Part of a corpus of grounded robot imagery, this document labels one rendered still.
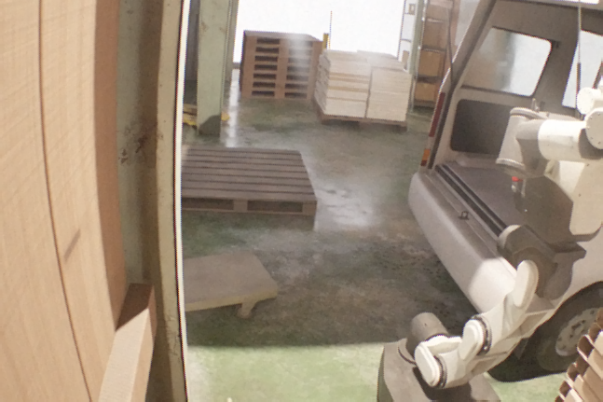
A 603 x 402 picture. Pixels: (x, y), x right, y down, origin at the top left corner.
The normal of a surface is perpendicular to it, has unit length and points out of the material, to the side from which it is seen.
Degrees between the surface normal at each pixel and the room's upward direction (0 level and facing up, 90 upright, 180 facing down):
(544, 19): 95
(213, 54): 90
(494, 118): 90
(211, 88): 90
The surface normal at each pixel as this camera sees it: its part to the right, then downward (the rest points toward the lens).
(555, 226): -0.55, 0.38
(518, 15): 0.14, 0.48
